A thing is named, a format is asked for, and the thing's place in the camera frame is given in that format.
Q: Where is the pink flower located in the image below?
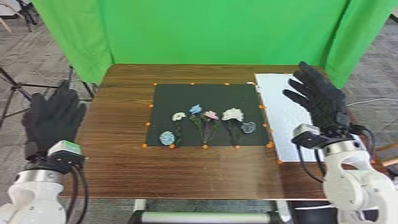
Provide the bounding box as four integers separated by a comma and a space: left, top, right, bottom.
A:
201, 110, 222, 145

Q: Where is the dark mat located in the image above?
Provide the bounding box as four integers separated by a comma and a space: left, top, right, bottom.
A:
144, 83, 275, 148

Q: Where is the black cable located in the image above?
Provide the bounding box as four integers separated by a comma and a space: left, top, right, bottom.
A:
353, 125, 378, 165
66, 164, 90, 224
295, 147, 329, 185

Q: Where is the small white flower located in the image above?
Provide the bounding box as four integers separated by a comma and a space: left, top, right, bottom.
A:
170, 111, 188, 146

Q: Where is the large white flower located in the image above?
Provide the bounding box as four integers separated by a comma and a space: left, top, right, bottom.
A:
220, 107, 247, 146

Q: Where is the black tripod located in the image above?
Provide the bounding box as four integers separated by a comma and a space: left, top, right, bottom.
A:
0, 66, 96, 128

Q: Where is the pale grey bar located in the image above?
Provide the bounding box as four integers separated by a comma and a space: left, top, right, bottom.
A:
137, 210, 279, 224

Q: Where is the white sheet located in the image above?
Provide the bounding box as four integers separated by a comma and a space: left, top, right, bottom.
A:
252, 72, 359, 164

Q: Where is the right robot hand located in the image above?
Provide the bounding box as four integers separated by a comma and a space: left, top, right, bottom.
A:
281, 60, 352, 134

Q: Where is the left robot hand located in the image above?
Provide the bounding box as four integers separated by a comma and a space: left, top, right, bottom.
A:
21, 79, 89, 160

